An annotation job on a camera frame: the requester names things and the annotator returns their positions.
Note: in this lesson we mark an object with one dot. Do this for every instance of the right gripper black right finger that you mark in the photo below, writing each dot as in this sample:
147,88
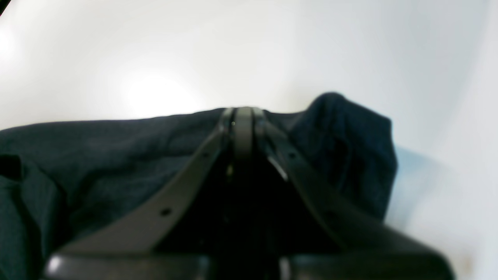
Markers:
320,235

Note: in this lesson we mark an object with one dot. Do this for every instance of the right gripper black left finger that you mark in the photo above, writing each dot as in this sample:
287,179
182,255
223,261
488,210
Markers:
171,236

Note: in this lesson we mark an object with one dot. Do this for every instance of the black long-sleeve T-shirt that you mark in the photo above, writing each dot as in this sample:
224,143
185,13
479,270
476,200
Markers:
63,180

